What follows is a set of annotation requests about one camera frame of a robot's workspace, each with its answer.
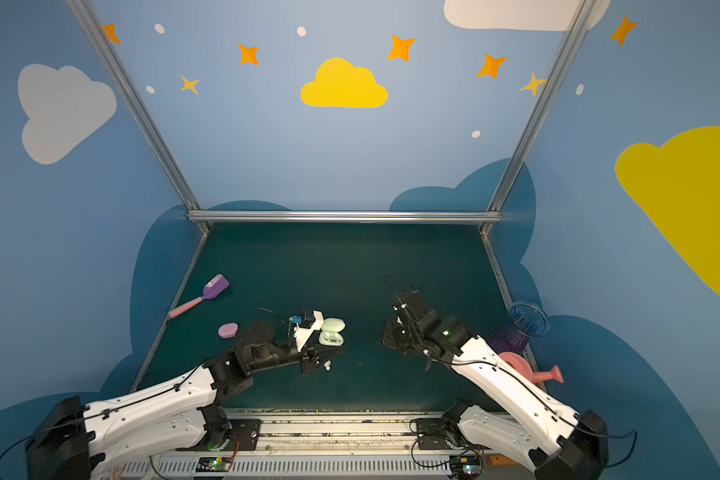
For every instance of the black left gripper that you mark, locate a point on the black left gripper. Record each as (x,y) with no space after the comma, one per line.
(310,360)

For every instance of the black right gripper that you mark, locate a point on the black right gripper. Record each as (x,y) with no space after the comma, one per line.
(394,332)

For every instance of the white earbud charging case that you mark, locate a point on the white earbud charging case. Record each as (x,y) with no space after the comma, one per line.
(330,332)

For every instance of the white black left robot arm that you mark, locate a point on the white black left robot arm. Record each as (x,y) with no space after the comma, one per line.
(83,441)

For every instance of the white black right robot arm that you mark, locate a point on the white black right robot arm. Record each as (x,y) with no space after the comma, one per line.
(549,438)

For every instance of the purple earbud charging case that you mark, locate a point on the purple earbud charging case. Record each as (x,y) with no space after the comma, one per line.
(228,330)

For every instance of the pink toy watering can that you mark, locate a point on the pink toy watering can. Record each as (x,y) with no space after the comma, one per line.
(518,363)

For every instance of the purple pink toy scoop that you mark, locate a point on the purple pink toy scoop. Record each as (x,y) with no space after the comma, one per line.
(212,289)

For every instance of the green controller circuit board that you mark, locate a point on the green controller circuit board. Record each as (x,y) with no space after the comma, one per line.
(465,467)
(214,465)

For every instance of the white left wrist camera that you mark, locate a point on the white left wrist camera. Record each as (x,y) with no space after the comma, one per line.
(304,325)

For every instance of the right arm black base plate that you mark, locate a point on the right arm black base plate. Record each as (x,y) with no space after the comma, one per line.
(437,434)

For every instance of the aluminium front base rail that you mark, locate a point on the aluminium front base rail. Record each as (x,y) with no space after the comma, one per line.
(360,445)

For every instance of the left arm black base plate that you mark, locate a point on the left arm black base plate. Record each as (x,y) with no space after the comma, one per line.
(237,434)

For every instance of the aluminium right side rail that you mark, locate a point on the aluminium right side rail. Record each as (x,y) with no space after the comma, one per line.
(505,294)

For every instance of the aluminium back frame rail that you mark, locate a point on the aluminium back frame rail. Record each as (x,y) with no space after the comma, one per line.
(239,216)

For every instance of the aluminium right corner post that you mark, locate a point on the aluminium right corner post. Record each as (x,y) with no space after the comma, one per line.
(559,68)

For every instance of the aluminium corner post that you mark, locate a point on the aluminium corner post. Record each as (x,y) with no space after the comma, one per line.
(89,22)
(559,68)

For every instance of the aluminium left corner post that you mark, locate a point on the aluminium left corner post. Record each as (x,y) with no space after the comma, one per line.
(89,22)

